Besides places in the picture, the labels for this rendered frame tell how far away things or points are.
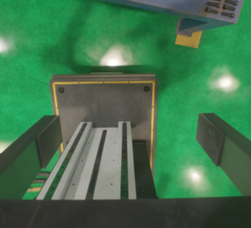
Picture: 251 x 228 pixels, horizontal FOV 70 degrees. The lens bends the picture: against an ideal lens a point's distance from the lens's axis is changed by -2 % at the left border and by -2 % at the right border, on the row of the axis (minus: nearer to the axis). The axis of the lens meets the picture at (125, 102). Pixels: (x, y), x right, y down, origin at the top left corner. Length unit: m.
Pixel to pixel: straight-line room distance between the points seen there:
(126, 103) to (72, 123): 0.39
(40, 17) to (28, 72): 0.44
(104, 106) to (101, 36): 0.56
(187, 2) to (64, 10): 0.95
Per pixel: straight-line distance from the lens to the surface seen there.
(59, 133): 0.17
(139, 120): 1.25
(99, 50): 1.48
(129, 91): 1.18
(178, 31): 1.52
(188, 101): 1.63
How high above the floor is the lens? 1.47
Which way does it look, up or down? 73 degrees down
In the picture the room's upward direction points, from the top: 179 degrees clockwise
